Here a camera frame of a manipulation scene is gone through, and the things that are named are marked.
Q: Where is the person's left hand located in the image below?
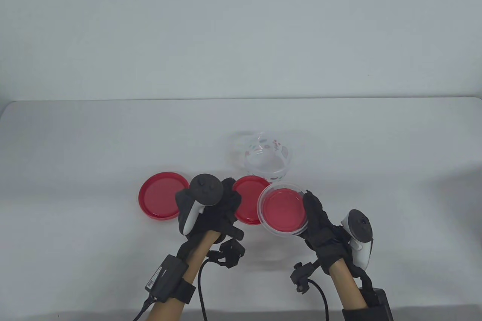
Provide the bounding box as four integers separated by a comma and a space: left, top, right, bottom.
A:
184, 178, 245, 250

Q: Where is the person's right hand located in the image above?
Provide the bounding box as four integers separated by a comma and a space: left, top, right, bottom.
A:
299, 190, 353, 272

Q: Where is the medium red container lid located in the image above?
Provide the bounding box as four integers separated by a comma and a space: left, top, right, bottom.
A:
232, 176, 272, 225

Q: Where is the medium clear printed food container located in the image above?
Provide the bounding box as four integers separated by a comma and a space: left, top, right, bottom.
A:
257, 183, 309, 238

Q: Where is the small red container lid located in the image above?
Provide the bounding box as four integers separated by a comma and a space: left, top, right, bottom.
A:
262, 188, 306, 231

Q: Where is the large red container lid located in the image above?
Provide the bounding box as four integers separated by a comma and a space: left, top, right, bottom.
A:
138, 172, 189, 220

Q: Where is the large clear printed food container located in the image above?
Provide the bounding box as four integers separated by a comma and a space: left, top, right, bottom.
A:
243, 133, 294, 181

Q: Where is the person's left forearm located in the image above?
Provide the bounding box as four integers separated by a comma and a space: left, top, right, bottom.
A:
151, 231, 223, 321

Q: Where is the person's right forearm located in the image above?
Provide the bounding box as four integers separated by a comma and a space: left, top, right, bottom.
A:
329, 255, 368, 310

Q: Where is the plain black forearm box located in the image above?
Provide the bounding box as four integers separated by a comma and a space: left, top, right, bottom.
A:
363, 287, 394, 321

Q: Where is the black and white controller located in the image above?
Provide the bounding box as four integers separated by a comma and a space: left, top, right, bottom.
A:
341, 209, 374, 267
175, 174, 223, 235

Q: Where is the black box with white label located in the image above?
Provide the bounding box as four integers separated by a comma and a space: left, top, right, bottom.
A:
145, 255, 189, 303

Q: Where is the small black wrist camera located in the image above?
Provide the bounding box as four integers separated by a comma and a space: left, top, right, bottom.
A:
290, 262, 317, 293
218, 240, 246, 268

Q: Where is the thick black looped cable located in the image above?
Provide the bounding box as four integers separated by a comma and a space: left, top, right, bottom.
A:
177, 240, 196, 262

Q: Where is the black braided cable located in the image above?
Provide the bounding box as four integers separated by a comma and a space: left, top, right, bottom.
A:
352, 261, 373, 293

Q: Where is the thin black camera cable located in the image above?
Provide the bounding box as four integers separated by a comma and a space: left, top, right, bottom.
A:
307, 279, 330, 321
198, 251, 226, 321

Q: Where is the black forearm strap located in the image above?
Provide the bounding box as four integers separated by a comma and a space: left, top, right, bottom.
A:
177, 280, 196, 304
342, 306, 392, 321

